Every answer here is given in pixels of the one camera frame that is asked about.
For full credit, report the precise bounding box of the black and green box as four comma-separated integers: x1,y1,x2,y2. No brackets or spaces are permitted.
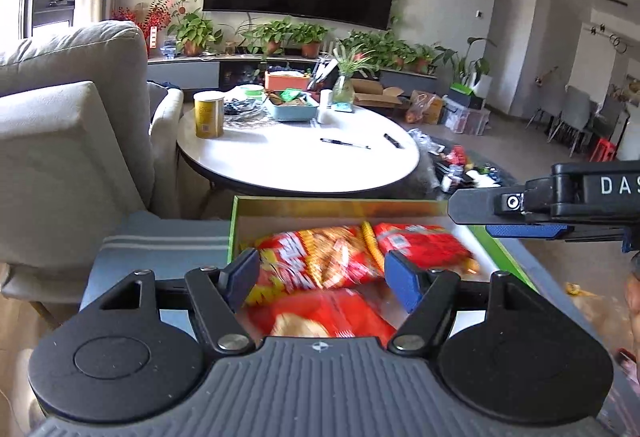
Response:
448,84,486,111

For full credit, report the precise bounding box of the plastic bag of fruit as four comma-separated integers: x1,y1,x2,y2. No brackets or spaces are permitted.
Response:
404,90,446,126

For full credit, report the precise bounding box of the white planter with tall plant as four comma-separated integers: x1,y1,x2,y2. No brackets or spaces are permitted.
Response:
434,36,497,96

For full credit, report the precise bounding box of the clear storage bin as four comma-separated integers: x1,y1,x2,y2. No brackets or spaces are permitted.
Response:
442,100,491,137

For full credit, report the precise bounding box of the yellow canister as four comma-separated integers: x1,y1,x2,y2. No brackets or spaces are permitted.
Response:
194,90,226,139

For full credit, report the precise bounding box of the black pen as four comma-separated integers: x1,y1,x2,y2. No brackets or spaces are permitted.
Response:
320,137,372,151

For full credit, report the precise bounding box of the white bottle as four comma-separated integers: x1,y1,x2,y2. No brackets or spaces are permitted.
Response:
316,88,334,124

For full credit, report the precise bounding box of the red yellow snack packet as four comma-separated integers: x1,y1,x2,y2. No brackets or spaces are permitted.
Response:
240,224,387,309

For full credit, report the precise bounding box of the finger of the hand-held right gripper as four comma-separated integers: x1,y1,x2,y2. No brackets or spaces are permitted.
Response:
447,174,553,224
485,223,574,242

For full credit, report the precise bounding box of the potted pothos plant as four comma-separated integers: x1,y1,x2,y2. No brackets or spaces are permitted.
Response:
167,11,224,57

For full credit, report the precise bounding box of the dark marble round table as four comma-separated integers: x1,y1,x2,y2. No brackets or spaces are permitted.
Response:
399,131,522,199

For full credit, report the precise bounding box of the grey fabric sofa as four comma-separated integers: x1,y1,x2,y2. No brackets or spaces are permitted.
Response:
0,20,185,320

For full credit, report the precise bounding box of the potted green plant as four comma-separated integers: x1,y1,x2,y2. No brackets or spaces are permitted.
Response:
344,30,402,69
239,18,292,56
290,21,329,59
400,44,437,74

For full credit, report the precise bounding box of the red noodle packet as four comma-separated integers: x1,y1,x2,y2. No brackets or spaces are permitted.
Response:
372,221,482,276

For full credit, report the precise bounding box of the grey dining chair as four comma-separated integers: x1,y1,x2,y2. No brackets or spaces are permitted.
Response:
526,84,627,159

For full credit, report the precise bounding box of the crumpled plastic bag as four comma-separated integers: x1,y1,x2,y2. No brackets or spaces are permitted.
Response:
406,127,445,192

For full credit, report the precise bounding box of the blue striped cloth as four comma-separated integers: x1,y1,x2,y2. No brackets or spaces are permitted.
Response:
80,210,640,437

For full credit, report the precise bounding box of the open cardboard box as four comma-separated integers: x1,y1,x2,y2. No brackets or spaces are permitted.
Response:
350,78,404,108

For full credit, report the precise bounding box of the white round table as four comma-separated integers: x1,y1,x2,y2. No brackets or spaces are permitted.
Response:
176,104,421,198

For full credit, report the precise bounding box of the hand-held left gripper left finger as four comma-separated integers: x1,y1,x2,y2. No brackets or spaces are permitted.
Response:
92,248,261,358

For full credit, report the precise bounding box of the grey television cabinet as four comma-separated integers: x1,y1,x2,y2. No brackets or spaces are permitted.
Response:
147,54,439,94

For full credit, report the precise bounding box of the green cardboard box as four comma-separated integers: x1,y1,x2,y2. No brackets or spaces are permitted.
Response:
227,196,540,349

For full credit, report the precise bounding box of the glass vase with spider plant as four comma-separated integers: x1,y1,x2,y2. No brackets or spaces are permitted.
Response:
330,44,377,104

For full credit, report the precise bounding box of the red round cracker bag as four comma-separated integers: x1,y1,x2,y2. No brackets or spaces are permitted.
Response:
244,289,397,349

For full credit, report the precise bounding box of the red stool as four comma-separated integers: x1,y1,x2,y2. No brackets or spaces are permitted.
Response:
589,137,619,163

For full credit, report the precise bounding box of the red berry decoration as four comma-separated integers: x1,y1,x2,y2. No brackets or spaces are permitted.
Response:
110,0,177,49

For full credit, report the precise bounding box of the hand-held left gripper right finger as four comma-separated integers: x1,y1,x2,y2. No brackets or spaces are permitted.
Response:
384,251,546,359

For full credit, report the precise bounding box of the blue plastic basket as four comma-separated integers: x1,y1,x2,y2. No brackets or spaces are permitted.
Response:
263,94,321,122

